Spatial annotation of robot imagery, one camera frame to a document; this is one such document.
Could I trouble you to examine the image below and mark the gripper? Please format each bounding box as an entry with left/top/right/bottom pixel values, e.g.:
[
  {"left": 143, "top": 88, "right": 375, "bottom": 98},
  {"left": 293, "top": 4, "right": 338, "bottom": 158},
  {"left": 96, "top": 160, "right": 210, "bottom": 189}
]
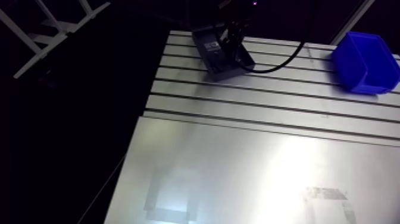
[{"left": 218, "top": 0, "right": 255, "bottom": 65}]

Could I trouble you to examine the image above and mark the dark blue-grey tray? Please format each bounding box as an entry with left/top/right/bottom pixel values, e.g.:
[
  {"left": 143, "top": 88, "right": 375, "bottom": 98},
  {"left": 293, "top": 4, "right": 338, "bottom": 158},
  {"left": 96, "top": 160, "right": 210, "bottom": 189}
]
[{"left": 191, "top": 23, "right": 256, "bottom": 83}]

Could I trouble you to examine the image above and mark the blue bin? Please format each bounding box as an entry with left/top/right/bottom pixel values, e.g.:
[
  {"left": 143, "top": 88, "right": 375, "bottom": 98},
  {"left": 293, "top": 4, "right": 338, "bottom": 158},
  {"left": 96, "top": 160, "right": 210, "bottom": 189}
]
[{"left": 330, "top": 31, "right": 400, "bottom": 95}]

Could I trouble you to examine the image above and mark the black cable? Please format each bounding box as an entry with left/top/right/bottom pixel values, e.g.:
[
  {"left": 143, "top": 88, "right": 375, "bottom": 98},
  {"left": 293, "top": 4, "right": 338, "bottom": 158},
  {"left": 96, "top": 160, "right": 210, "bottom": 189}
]
[{"left": 236, "top": 0, "right": 324, "bottom": 74}]

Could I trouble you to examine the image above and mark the pale metal post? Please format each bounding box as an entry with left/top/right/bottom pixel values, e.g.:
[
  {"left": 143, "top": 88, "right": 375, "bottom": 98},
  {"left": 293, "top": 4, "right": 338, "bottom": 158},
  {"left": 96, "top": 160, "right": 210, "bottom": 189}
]
[{"left": 330, "top": 0, "right": 376, "bottom": 46}]

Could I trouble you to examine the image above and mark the pale metal frame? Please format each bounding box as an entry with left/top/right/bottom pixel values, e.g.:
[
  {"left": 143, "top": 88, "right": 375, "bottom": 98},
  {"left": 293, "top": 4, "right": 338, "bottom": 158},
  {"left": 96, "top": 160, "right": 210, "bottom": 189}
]
[{"left": 0, "top": 0, "right": 111, "bottom": 80}]

